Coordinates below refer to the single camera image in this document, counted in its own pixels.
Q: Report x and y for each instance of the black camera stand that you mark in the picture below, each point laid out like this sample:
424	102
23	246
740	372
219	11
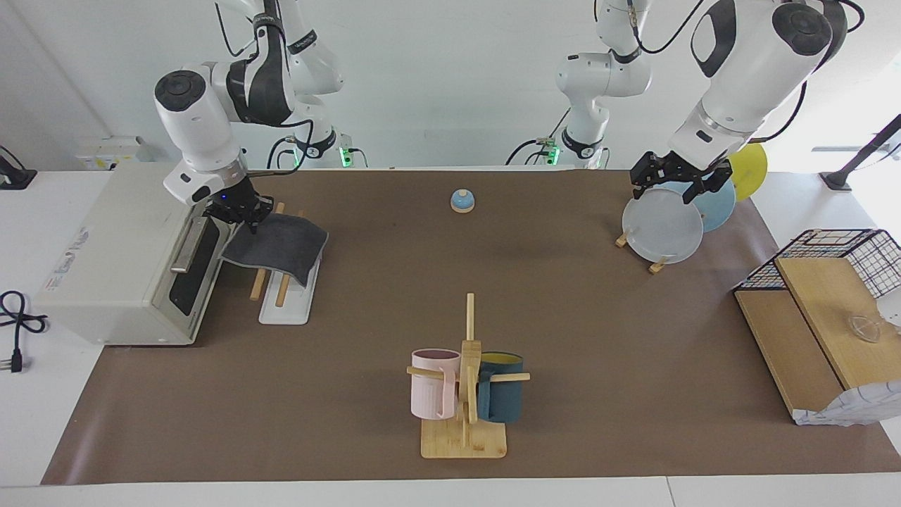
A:
862	155

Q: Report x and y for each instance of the white towel rack wooden bars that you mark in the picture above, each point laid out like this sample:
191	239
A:
285	310

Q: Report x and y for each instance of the cream toaster oven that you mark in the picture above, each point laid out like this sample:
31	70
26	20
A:
120	260

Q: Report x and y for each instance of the grey plate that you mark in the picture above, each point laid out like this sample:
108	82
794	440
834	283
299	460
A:
662	229

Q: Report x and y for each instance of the white patterned paper sheet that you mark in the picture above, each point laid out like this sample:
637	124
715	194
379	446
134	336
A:
852	408

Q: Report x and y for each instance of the purple grey-backed towel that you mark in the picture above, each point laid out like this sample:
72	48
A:
281	246

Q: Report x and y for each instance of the brown table mat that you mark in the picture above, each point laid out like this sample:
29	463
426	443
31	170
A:
394	282

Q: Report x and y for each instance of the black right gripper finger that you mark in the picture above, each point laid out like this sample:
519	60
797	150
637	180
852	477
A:
269	207
254	225

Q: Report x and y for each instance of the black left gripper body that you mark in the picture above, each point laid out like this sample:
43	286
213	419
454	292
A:
679	171

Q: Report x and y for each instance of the clear glass lid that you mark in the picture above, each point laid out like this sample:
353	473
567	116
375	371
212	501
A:
864	329

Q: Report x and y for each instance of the yellow plate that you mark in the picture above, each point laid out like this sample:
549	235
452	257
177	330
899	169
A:
752	172

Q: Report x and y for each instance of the pink mug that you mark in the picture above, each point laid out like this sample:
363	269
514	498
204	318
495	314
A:
429	391

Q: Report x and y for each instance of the blue service bell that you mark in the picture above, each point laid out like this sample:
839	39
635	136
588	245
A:
462	203

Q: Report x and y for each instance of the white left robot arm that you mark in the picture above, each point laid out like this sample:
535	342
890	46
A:
753	77

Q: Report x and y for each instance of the black clamp stand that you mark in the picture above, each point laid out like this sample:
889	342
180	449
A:
14	176

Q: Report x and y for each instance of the white power strip box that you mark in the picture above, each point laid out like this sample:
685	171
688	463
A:
112	151

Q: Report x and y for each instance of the wooden mug tree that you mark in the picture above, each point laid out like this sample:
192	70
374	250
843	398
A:
464	440

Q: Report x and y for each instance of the light blue plate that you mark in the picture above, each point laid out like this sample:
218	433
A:
718	208

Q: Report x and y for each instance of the wooden plate rack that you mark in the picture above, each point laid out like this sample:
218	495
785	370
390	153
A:
658	267

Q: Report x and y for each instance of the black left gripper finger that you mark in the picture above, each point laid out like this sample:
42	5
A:
691	193
638	190

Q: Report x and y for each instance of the dark teal mug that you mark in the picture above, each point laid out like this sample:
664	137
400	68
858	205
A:
503	398

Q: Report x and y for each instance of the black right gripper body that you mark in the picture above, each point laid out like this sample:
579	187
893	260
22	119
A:
236	205

